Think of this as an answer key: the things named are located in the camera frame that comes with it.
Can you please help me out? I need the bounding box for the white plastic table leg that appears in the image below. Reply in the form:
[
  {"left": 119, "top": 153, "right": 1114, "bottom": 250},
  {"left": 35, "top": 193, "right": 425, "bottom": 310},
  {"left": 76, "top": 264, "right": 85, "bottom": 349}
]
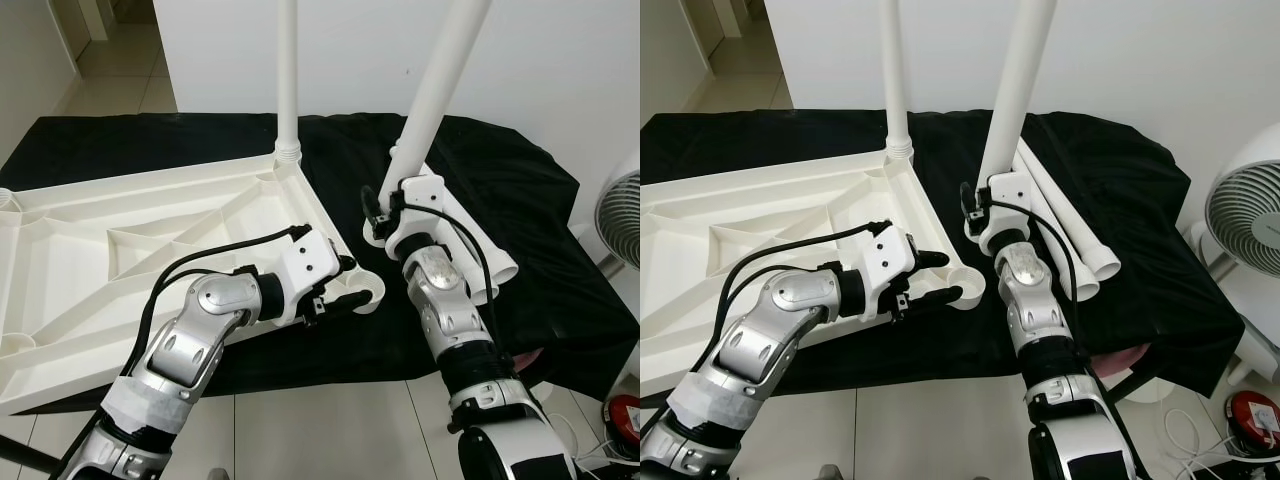
[
  {"left": 880, "top": 0, "right": 916, "bottom": 159},
  {"left": 390, "top": 145, "right": 501, "bottom": 303},
  {"left": 978, "top": 0, "right": 1058, "bottom": 196},
  {"left": 1015, "top": 150, "right": 1101, "bottom": 304},
  {"left": 1020, "top": 138, "right": 1123, "bottom": 283},
  {"left": 425, "top": 160, "right": 521, "bottom": 285},
  {"left": 378, "top": 0, "right": 493, "bottom": 201},
  {"left": 272, "top": 0, "right": 304, "bottom": 163}
]

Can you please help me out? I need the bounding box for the white plastic children table top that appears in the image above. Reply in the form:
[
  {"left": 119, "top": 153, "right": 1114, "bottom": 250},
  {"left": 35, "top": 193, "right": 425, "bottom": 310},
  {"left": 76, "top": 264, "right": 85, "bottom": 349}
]
[
  {"left": 640, "top": 135, "right": 986, "bottom": 401},
  {"left": 0, "top": 140, "right": 386, "bottom": 416}
]

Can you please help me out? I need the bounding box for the grey metal table leg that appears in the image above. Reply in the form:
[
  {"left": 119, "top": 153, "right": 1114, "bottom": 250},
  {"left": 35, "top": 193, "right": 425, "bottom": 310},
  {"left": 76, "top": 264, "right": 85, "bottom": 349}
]
[{"left": 1100, "top": 365, "right": 1151, "bottom": 401}]

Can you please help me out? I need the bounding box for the white round standing fan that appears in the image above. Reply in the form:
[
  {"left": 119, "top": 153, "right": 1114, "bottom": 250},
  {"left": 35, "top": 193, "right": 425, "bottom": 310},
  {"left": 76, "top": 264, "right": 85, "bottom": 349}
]
[
  {"left": 598, "top": 170, "right": 641, "bottom": 269},
  {"left": 1205, "top": 150, "right": 1280, "bottom": 276}
]

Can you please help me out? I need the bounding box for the white grey rounded appliance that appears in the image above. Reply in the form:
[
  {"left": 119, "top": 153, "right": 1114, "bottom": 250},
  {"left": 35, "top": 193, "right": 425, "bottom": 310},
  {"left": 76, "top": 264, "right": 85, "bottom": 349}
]
[{"left": 1185, "top": 220, "right": 1280, "bottom": 386}]

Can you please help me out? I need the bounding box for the black metal rod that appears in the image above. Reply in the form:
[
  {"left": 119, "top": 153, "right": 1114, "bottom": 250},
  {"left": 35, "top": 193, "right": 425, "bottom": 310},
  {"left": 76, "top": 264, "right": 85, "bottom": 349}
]
[{"left": 0, "top": 440, "right": 61, "bottom": 476}]

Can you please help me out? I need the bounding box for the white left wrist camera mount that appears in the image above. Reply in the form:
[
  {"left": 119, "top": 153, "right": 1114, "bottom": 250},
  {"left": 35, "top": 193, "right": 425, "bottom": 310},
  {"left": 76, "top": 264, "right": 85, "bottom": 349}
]
[
  {"left": 862, "top": 222, "right": 921, "bottom": 316},
  {"left": 278, "top": 225, "right": 341, "bottom": 321}
]

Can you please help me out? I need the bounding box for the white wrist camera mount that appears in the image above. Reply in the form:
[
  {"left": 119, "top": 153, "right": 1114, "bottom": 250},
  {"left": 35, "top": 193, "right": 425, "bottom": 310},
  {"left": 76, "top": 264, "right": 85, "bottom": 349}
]
[
  {"left": 383, "top": 175, "right": 448, "bottom": 259},
  {"left": 978, "top": 172, "right": 1031, "bottom": 256},
  {"left": 278, "top": 225, "right": 341, "bottom": 321},
  {"left": 862, "top": 222, "right": 921, "bottom": 316}
]

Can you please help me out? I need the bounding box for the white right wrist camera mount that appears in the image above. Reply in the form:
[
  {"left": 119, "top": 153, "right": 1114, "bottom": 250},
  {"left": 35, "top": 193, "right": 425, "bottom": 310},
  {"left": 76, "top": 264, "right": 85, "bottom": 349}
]
[
  {"left": 383, "top": 175, "right": 448, "bottom": 259},
  {"left": 978, "top": 172, "right": 1031, "bottom": 256}
]

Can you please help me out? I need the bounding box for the white floor cable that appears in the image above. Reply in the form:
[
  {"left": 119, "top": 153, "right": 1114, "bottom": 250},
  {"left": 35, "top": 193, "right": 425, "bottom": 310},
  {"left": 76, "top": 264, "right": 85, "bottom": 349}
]
[
  {"left": 545, "top": 410, "right": 611, "bottom": 471},
  {"left": 1165, "top": 405, "right": 1241, "bottom": 471}
]

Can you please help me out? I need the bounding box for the red round cable reel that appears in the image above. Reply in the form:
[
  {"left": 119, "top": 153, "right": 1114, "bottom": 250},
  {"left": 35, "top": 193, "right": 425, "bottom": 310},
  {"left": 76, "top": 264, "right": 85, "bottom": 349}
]
[
  {"left": 1228, "top": 392, "right": 1280, "bottom": 446},
  {"left": 608, "top": 395, "right": 641, "bottom": 446}
]

